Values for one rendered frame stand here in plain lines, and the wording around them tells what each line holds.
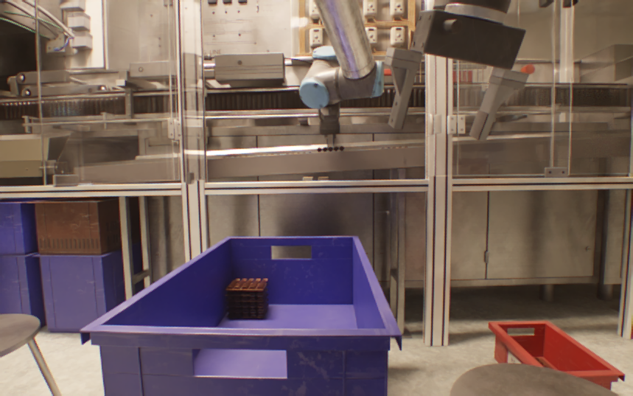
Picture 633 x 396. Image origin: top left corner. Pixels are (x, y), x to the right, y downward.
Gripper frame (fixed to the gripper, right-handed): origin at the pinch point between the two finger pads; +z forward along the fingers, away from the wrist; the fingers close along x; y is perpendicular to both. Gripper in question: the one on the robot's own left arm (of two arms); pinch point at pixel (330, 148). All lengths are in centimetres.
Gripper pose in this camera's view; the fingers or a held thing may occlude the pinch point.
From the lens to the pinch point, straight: 125.0
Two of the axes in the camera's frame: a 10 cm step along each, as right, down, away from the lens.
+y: -0.2, -7.6, 6.5
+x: -10.0, 0.5, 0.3
